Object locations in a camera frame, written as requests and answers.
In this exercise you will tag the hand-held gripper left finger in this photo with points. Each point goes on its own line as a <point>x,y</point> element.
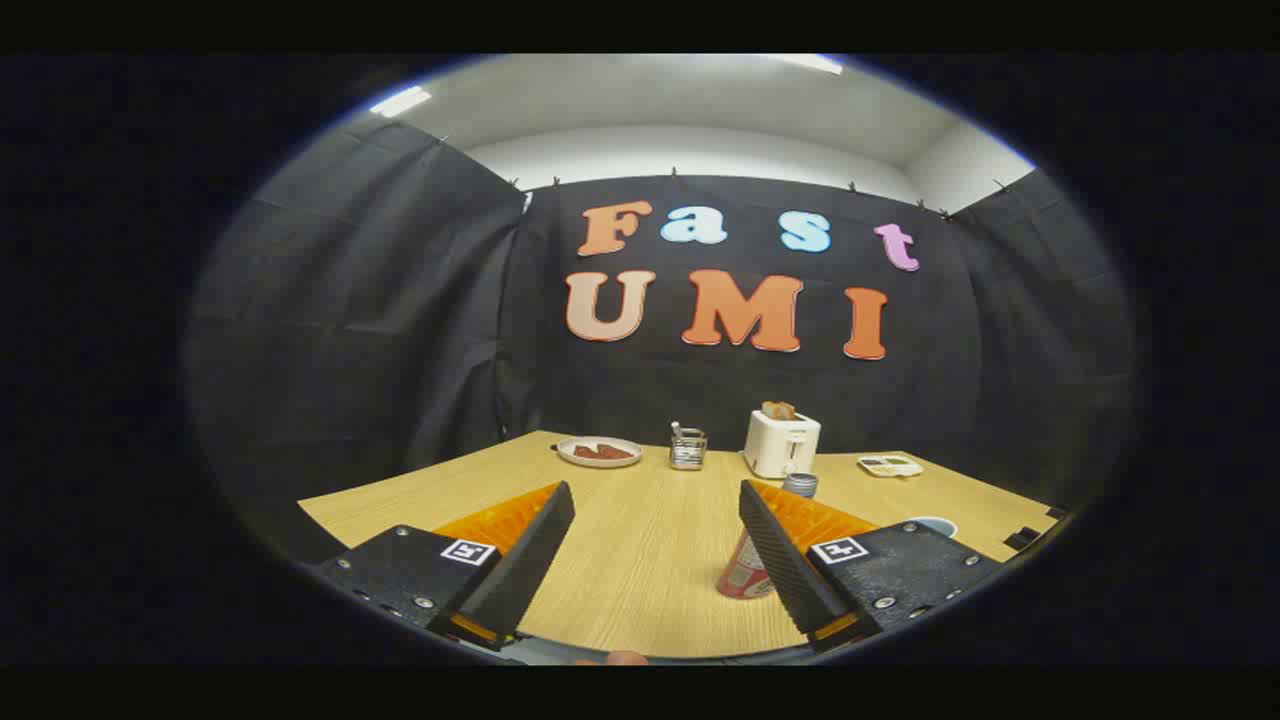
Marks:
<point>525,570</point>

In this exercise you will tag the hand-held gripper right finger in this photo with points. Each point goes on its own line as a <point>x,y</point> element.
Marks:
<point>785,565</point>

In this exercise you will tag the silver juice bottle red label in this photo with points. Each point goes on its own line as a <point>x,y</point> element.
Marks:
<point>742,578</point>

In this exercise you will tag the white cup blue inside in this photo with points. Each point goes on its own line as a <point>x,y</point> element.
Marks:
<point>935,526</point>

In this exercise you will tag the white toaster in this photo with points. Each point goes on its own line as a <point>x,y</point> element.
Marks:
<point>780,448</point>

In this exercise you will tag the white round plate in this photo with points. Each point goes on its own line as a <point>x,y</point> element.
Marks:
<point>568,453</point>

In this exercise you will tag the wooden table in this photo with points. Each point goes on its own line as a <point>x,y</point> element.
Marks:
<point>650,560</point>

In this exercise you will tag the red food slices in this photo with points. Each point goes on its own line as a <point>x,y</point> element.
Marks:
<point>603,452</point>

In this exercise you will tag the small white compartment tray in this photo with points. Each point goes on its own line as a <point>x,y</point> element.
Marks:
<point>889,465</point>

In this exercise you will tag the bread slice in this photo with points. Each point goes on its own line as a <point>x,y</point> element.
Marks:
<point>778,410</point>

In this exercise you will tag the black backdrop cloth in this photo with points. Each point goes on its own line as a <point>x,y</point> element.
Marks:
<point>400,330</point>

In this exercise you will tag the ceiling light panel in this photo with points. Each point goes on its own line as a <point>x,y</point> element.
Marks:
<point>400,100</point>

